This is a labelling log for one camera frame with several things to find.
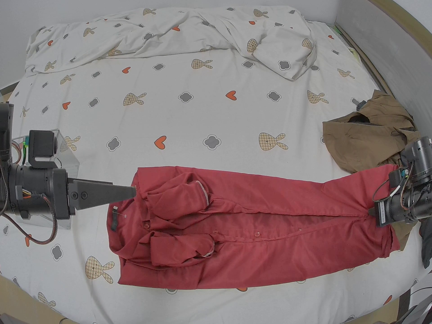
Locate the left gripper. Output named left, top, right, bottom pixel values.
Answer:
left=8, top=166, right=136, bottom=221

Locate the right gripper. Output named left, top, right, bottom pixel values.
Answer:
left=367, top=192, right=420, bottom=229

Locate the red shirt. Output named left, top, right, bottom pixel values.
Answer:
left=107, top=166, right=402, bottom=291

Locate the khaki jacket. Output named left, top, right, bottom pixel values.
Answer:
left=322, top=90, right=426, bottom=252

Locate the bed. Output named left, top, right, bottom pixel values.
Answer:
left=0, top=0, right=432, bottom=324

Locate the white printed quilt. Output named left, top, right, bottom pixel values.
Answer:
left=24, top=5, right=318, bottom=82

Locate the black cable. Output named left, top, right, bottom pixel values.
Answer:
left=0, top=194, right=59, bottom=246
left=373, top=178, right=410, bottom=203

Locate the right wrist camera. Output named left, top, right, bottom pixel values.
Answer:
left=388, top=168, right=410, bottom=191

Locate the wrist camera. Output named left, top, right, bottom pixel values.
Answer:
left=24, top=130, right=59, bottom=169
left=388, top=168, right=410, bottom=191

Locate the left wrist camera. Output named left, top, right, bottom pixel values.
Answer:
left=24, top=130, right=59, bottom=169

